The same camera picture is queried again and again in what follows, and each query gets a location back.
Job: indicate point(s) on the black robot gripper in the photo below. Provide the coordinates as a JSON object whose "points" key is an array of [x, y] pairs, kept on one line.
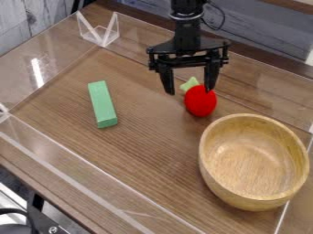
{"points": [[188, 50]]}

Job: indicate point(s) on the red felt strawberry toy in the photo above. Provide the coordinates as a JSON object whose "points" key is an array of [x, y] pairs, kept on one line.
{"points": [[199, 101]]}

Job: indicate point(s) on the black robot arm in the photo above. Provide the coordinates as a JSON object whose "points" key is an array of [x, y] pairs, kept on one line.
{"points": [[188, 7]]}

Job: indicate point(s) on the green rectangular block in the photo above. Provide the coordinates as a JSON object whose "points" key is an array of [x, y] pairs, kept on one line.
{"points": [[103, 107]]}

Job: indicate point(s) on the light wooden bowl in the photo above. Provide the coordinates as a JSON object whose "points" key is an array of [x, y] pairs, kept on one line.
{"points": [[252, 161]]}

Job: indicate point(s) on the clear acrylic corner bracket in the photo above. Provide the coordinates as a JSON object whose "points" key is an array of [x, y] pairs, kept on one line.
{"points": [[99, 35]]}

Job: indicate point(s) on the clear acrylic tray wall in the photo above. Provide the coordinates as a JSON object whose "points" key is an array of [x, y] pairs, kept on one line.
{"points": [[124, 179]]}

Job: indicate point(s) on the black table leg bracket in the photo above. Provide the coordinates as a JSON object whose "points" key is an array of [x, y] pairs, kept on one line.
{"points": [[44, 224]]}

